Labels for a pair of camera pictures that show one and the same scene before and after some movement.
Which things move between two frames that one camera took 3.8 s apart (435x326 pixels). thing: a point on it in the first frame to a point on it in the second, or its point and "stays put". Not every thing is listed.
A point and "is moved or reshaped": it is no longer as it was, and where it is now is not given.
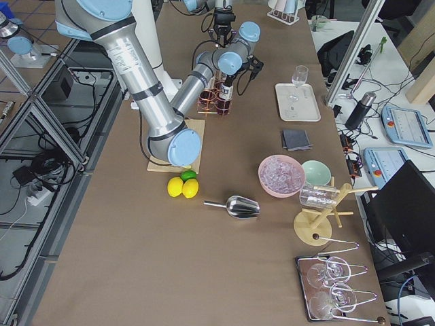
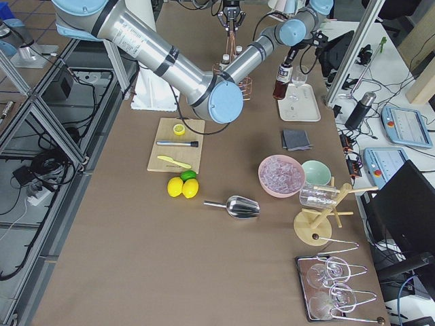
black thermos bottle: (361, 110) stays put
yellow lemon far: (175, 187) stays put
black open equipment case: (332, 55) stays put
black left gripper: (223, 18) to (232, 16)
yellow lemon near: (190, 187) stays put
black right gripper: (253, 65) to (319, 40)
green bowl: (317, 173) stays put
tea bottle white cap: (225, 92) is moved or reshaped
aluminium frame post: (372, 13) stays put
